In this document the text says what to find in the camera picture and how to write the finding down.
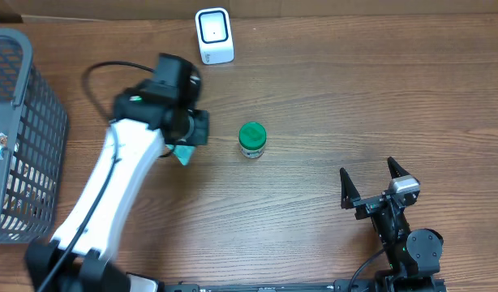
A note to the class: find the teal white snack packet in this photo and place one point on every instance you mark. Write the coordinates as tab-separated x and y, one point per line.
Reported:
182	152

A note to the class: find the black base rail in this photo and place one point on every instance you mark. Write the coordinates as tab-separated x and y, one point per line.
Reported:
257	288

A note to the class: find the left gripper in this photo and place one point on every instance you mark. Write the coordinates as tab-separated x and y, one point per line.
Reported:
201	127

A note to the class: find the grey plastic mesh basket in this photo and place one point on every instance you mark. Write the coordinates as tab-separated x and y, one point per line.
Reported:
36	125

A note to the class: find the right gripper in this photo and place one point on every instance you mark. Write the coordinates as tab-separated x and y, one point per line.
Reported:
367	205

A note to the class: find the white barcode scanner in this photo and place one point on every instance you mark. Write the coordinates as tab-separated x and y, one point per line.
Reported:
214	36

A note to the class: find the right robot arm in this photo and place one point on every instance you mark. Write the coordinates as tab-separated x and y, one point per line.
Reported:
413	255

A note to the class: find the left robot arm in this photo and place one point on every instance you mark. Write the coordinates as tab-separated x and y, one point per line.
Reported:
150	121

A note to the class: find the green lid jar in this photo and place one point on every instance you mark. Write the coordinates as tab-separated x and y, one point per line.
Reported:
252	138

